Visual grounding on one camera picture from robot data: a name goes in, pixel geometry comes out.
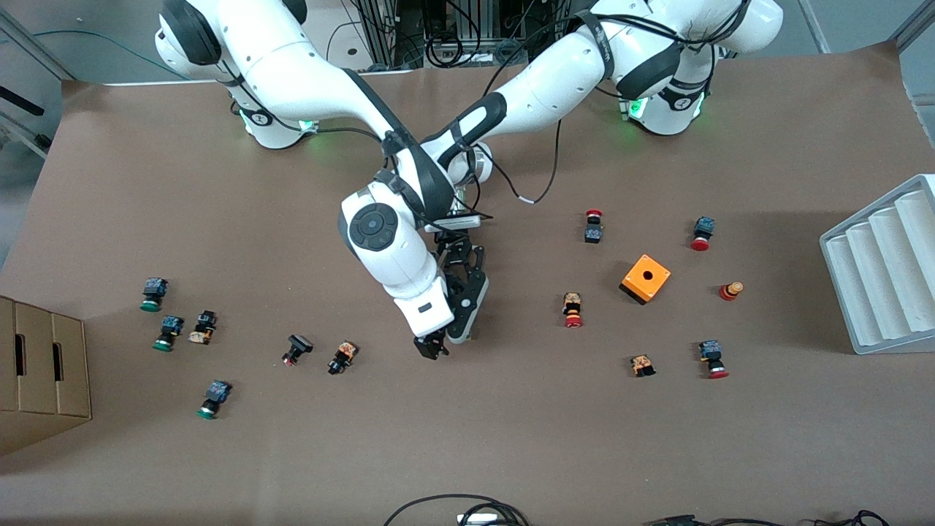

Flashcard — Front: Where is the green push button blue block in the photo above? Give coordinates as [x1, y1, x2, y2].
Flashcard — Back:
[153, 316, 185, 352]
[140, 277, 169, 313]
[196, 380, 233, 420]

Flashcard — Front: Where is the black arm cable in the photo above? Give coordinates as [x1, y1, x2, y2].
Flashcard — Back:
[453, 0, 753, 220]
[219, 58, 395, 158]

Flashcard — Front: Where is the aluminium profile bar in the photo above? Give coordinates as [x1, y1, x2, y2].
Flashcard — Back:
[890, 0, 935, 52]

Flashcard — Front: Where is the black orange selector switch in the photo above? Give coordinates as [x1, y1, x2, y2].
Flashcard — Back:
[327, 340, 359, 376]

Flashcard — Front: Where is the brown cardboard box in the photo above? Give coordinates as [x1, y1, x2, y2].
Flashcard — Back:
[0, 296, 93, 457]

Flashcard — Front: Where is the grey ribbed tray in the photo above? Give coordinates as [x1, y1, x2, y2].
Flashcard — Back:
[819, 174, 935, 356]

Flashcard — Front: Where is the orange button enclosure box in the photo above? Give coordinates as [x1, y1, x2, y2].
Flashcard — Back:
[619, 254, 671, 306]

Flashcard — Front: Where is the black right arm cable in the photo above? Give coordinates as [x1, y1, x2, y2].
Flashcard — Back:
[219, 58, 395, 158]

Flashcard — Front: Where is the black bar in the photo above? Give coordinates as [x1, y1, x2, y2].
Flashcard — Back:
[0, 85, 46, 118]

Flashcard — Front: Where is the aluminium frame rack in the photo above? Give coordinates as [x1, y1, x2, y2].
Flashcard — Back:
[351, 0, 585, 70]

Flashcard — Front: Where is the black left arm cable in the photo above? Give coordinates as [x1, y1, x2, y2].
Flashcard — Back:
[453, 0, 753, 220]

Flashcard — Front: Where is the black looped cable bundle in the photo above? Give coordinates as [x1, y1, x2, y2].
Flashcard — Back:
[383, 495, 528, 526]

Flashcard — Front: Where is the white mounting plate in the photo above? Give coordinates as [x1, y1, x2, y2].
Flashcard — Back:
[307, 0, 419, 76]

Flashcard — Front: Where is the black square push button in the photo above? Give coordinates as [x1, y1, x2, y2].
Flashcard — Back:
[282, 334, 314, 367]

